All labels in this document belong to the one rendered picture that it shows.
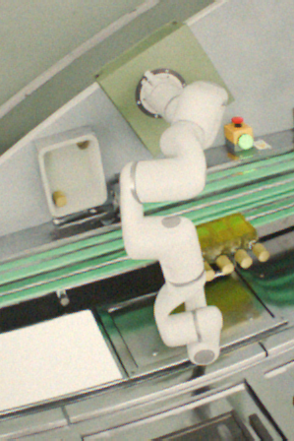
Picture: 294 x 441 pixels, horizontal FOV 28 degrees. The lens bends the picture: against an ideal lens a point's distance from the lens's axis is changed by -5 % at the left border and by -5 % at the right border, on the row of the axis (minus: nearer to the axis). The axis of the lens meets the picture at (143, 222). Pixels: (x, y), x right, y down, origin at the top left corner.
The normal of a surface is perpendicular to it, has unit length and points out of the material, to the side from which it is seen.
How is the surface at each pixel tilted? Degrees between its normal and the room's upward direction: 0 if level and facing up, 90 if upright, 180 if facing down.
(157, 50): 2
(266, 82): 0
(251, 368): 90
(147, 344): 90
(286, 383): 90
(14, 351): 90
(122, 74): 2
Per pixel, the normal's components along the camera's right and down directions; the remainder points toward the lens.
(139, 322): -0.13, -0.84
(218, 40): 0.33, 0.47
